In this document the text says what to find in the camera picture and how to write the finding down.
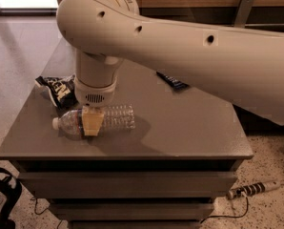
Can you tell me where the black power cable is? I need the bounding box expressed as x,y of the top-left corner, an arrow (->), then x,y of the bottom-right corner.
199,196 -> 250,225

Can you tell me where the black bag with straps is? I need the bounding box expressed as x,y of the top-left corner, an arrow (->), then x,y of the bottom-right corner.
0,167 -> 22,229

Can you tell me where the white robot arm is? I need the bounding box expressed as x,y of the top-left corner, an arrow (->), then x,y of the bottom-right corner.
56,0 -> 284,126

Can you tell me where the top cabinet drawer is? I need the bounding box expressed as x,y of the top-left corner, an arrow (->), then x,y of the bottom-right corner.
19,172 -> 236,198

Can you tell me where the horizontal metal rail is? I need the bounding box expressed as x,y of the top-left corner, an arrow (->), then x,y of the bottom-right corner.
245,24 -> 284,31

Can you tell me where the grey drawer cabinet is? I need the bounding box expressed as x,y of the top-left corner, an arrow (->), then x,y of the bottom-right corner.
0,31 -> 254,229

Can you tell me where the cabinet drawer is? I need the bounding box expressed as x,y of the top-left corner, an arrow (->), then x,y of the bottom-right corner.
68,221 -> 200,229
19,172 -> 236,198
50,202 -> 213,221

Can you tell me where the white power strip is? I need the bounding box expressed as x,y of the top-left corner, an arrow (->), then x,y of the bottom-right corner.
227,180 -> 281,200

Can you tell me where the right metal rail bracket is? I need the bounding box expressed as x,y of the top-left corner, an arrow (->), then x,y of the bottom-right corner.
233,0 -> 254,28

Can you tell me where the middle cabinet drawer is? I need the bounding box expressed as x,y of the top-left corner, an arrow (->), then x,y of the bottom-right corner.
50,202 -> 213,221

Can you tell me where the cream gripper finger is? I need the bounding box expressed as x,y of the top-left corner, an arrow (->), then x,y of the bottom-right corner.
82,107 -> 104,136

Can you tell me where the clear plastic water bottle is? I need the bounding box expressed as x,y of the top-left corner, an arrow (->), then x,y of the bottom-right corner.
52,105 -> 135,137

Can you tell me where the dark blue snack bar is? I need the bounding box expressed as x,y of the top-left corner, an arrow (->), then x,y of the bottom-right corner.
156,72 -> 189,91

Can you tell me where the bottom cabinet drawer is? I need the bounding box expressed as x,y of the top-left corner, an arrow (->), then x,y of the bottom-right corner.
68,221 -> 200,229

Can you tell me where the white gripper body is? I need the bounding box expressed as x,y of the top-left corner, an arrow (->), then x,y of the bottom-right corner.
74,77 -> 116,107

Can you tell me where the blue chip bag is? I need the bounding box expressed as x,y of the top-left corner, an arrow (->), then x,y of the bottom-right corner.
35,75 -> 77,109

